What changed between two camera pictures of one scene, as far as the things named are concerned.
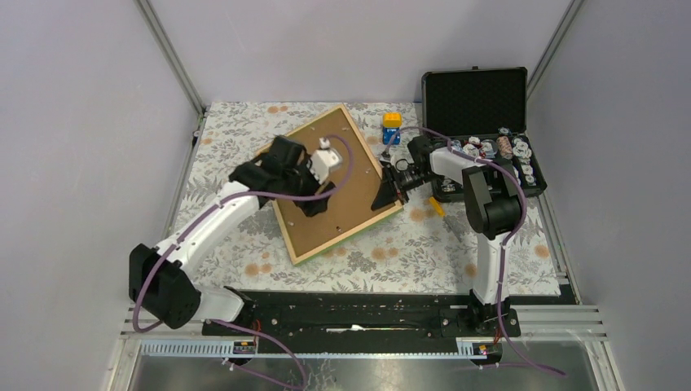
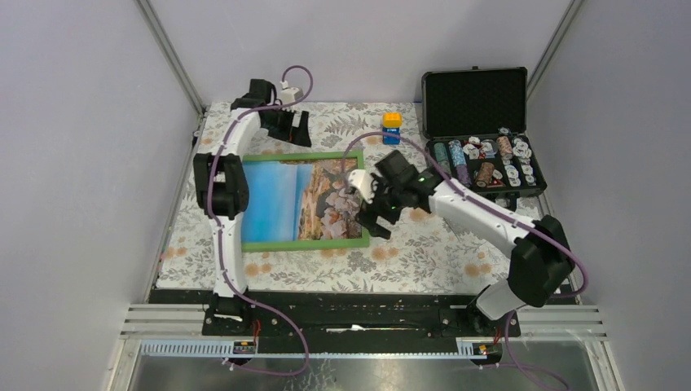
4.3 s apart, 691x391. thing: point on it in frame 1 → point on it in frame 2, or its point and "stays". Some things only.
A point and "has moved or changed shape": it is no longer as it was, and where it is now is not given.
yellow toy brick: [392, 120] stays
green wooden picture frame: [349, 214] has moved or changed shape
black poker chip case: [477, 116] stays
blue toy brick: [389, 133] stays
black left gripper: [313, 207] → [295, 134]
